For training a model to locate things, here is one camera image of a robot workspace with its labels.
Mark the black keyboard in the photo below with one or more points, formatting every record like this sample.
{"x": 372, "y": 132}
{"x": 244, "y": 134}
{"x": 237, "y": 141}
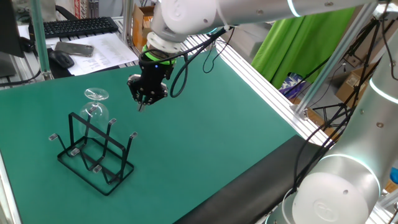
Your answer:
{"x": 77, "y": 26}

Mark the black rubber mat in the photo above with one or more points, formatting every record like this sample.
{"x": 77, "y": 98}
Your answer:
{"x": 248, "y": 193}

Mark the open cardboard box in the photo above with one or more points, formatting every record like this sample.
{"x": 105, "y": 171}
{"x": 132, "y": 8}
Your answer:
{"x": 140, "y": 28}

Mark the black metal cup rack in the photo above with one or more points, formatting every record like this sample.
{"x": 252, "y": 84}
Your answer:
{"x": 72, "y": 127}

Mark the aluminium profile post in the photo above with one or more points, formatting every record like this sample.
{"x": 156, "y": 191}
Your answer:
{"x": 340, "y": 53}
{"x": 38, "y": 37}
{"x": 127, "y": 21}

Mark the aluminium profile table rail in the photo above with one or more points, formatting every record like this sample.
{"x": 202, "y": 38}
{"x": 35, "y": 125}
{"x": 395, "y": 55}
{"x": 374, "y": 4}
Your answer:
{"x": 4, "y": 202}
{"x": 264, "y": 90}

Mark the green table mat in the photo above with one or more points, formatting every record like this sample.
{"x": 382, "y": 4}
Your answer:
{"x": 202, "y": 140}

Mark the blue white patterned bag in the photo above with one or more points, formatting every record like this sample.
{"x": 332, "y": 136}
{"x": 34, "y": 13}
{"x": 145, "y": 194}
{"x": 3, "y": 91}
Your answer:
{"x": 290, "y": 85}

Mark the black computer mouse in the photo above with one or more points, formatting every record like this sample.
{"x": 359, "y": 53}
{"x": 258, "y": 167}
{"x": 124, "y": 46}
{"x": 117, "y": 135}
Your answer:
{"x": 61, "y": 59}

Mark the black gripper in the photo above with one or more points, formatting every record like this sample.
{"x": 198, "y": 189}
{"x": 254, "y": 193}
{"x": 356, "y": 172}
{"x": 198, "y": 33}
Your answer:
{"x": 154, "y": 74}

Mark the black monitor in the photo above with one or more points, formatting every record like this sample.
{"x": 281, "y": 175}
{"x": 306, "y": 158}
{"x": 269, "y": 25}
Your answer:
{"x": 9, "y": 28}

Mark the closed cardboard box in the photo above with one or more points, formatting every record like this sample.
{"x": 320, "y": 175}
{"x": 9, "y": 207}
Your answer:
{"x": 351, "y": 84}

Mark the clear wine glass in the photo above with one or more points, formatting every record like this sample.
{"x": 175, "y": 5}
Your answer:
{"x": 94, "y": 112}

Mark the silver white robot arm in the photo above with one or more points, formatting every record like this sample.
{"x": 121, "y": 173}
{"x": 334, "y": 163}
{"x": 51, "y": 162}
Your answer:
{"x": 248, "y": 12}

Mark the white printed paper sheets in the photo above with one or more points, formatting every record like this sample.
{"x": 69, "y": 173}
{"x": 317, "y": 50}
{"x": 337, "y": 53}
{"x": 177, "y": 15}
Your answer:
{"x": 109, "y": 53}

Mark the smartphone in clear case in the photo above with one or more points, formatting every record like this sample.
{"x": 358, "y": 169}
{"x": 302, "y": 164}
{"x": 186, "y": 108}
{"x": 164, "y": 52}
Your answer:
{"x": 74, "y": 48}

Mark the bright green cloth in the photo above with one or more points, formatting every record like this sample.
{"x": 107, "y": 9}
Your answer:
{"x": 295, "y": 46}

